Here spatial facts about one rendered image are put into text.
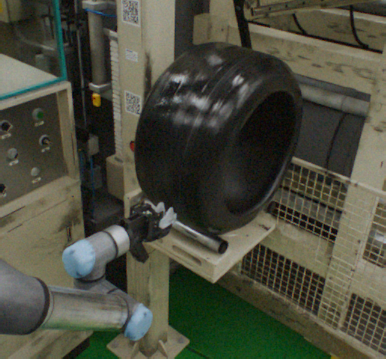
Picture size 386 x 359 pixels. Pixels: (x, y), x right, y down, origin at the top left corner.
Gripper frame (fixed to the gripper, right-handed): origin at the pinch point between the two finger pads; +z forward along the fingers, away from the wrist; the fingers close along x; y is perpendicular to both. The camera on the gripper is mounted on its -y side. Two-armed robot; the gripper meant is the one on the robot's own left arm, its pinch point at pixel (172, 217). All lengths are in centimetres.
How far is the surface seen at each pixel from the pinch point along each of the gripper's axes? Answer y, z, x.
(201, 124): 30.2, -0.1, -5.7
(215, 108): 34.1, 3.0, -7.2
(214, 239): -9.4, 12.8, -7.2
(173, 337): -96, 47, 26
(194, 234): -10.9, 11.7, -0.4
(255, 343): -95, 70, -4
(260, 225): -17.2, 43.0, -6.8
